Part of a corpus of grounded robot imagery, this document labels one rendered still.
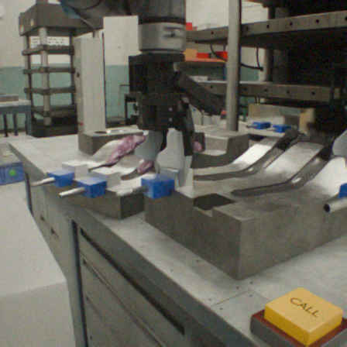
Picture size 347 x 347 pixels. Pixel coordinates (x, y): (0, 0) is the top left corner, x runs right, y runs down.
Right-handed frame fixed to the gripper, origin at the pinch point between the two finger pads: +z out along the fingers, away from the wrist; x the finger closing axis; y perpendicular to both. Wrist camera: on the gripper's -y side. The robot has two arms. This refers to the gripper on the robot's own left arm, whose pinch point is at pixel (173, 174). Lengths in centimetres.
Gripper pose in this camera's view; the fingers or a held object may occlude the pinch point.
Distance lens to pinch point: 63.7
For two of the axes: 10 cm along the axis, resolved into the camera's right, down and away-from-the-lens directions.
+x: 5.5, 2.2, -8.1
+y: -8.4, 1.4, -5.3
